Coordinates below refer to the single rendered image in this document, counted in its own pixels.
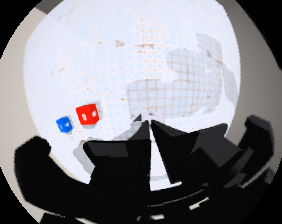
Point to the small blue block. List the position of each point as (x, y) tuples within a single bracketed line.
[(64, 124)]

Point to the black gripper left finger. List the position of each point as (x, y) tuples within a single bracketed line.
[(136, 152)]

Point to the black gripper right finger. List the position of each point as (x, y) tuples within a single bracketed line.
[(177, 148)]

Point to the red block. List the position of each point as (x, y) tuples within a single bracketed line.
[(87, 114)]

